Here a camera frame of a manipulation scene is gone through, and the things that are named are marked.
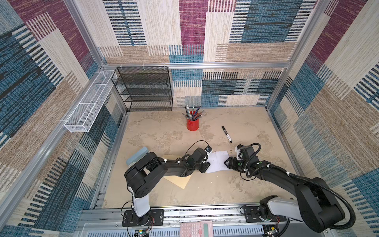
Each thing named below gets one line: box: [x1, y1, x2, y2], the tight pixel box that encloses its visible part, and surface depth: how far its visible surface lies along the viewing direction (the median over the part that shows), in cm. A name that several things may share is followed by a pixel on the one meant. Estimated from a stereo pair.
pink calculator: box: [180, 220, 214, 237], surface depth 71 cm
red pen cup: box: [186, 117, 200, 131], surface depth 110 cm
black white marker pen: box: [221, 125, 233, 143], surface depth 104 cm
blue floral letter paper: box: [206, 150, 230, 174], surface depth 93 cm
